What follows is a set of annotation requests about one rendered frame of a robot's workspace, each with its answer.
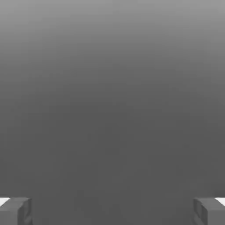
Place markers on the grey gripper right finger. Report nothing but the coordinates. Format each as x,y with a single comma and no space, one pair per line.
213,213

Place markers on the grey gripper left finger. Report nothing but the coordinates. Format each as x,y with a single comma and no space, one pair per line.
12,212

